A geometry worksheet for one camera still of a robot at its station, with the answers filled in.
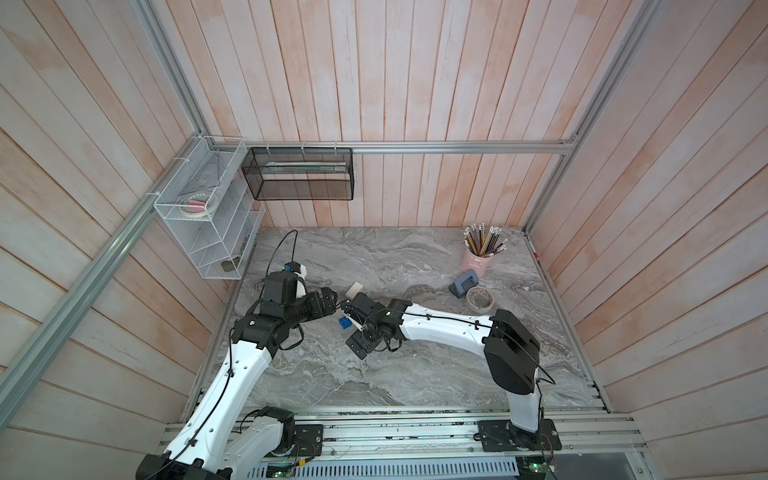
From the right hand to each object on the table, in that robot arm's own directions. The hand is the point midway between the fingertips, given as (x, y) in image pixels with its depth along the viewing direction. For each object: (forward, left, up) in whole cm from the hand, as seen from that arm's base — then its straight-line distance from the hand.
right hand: (363, 335), depth 87 cm
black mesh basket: (+51, +24, +21) cm, 60 cm away
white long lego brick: (+18, +4, -3) cm, 19 cm away
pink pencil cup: (+26, -38, +2) cm, 46 cm away
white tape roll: (+17, -39, -6) cm, 43 cm away
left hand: (+3, +10, +14) cm, 17 cm away
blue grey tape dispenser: (+21, -34, -3) cm, 39 cm away
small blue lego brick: (+5, +6, -2) cm, 9 cm away
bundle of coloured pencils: (+32, -41, +5) cm, 52 cm away
